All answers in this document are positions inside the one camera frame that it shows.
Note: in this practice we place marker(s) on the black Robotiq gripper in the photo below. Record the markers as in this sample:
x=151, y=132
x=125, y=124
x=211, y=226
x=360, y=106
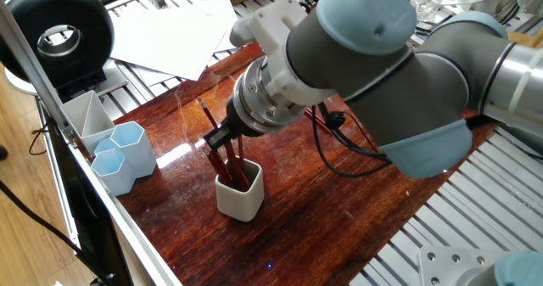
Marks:
x=242, y=125

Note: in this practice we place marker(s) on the white square ceramic pen holder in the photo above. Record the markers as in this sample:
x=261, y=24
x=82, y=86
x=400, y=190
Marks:
x=239, y=203

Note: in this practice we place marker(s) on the light blue hexagonal pen holder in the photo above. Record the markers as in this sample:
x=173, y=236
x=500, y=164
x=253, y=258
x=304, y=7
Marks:
x=140, y=158

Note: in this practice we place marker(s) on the white divided square pen holder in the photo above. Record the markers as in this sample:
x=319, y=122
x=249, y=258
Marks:
x=99, y=139

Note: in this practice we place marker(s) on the silver wrist sensor flange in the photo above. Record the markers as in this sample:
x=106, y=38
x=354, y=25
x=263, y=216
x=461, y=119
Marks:
x=259, y=99

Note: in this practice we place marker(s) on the white paper sheet stack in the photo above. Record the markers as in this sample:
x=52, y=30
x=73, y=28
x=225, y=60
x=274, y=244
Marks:
x=169, y=40

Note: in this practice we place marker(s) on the red-brown wooden board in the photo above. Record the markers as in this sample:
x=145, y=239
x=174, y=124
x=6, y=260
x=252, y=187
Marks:
x=318, y=235

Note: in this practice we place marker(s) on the black monitor panel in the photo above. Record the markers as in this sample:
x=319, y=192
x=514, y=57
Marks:
x=93, y=235

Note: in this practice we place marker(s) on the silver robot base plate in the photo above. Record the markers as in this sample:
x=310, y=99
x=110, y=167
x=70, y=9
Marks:
x=441, y=269

